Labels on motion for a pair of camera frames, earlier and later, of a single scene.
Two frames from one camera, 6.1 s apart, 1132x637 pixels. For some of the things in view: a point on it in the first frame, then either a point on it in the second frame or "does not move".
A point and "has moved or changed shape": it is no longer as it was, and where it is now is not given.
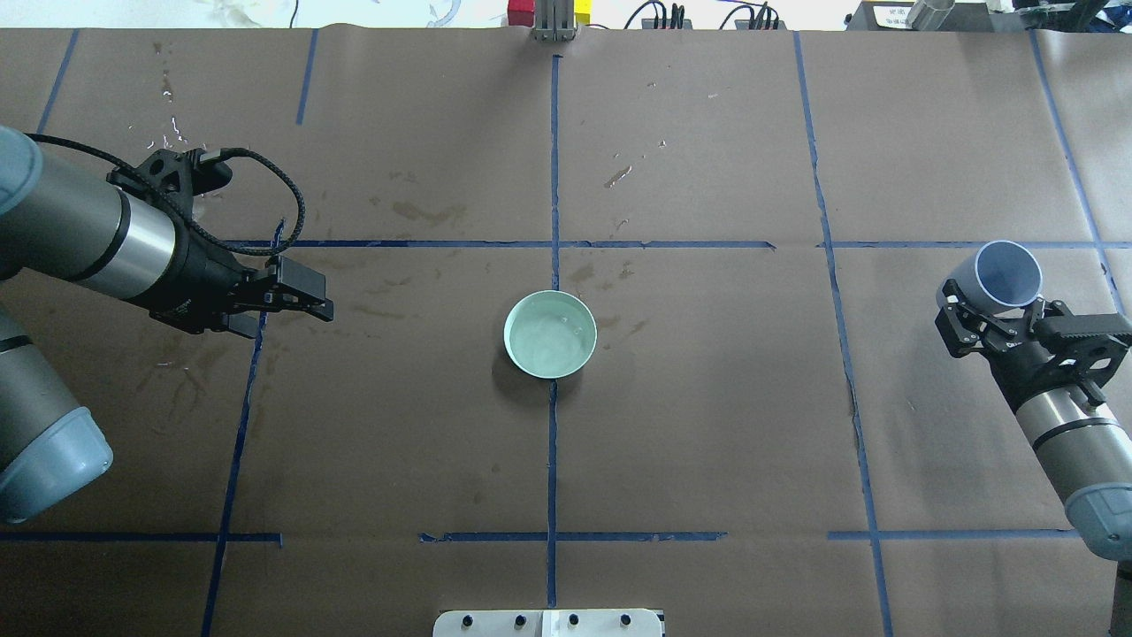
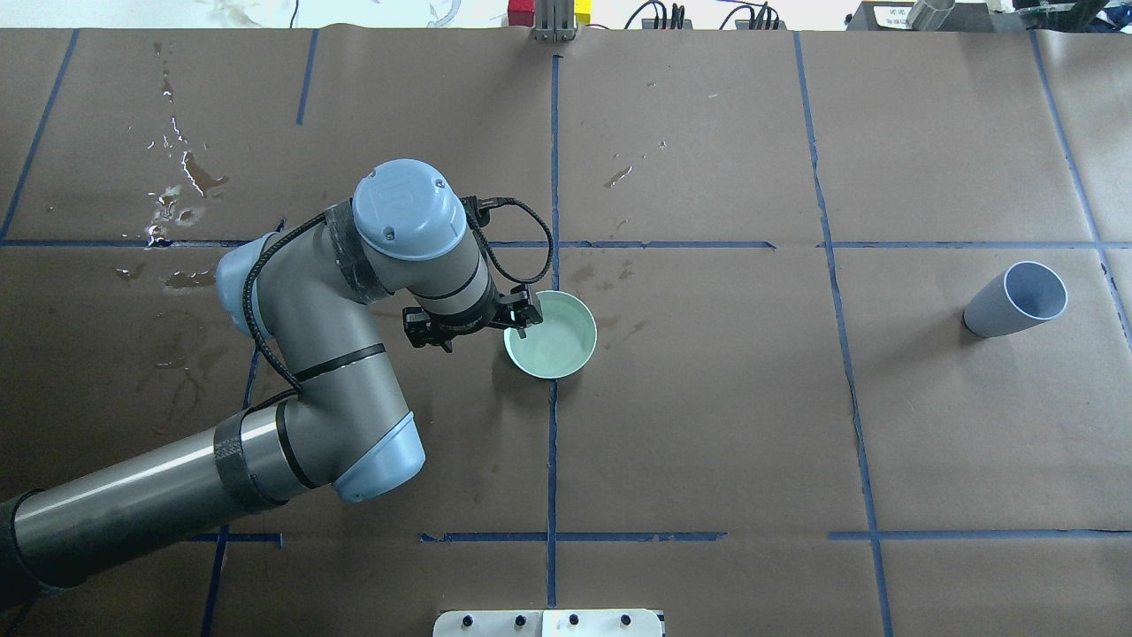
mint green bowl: x=550 y=333 does not move
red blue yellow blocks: x=522 y=12 does not move
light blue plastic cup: x=1000 y=274 has moved or changed shape
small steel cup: x=928 y=15 does not move
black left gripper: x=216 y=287 -> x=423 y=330
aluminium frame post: x=554 y=20 does not move
